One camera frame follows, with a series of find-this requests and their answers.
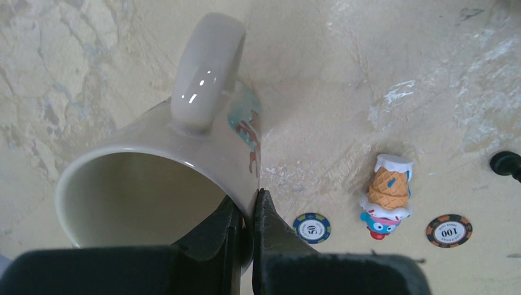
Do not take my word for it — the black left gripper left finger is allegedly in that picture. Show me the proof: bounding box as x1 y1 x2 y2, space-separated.
1 198 242 294

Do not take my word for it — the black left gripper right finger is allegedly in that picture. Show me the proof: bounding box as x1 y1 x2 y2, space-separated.
253 189 431 294

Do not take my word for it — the cream mug with coral print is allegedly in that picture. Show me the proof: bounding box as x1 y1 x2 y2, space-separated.
55 13 262 270

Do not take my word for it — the blue 50 poker chip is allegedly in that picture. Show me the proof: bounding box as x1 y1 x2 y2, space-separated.
292 213 332 244

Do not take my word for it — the ice cream cone toy figure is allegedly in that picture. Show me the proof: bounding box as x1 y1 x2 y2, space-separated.
359 154 413 240

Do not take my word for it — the orange 100 poker chip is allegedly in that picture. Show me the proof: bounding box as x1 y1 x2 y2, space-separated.
425 214 473 248

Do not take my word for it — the small black knob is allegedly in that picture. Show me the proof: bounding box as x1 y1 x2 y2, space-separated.
489 151 521 182

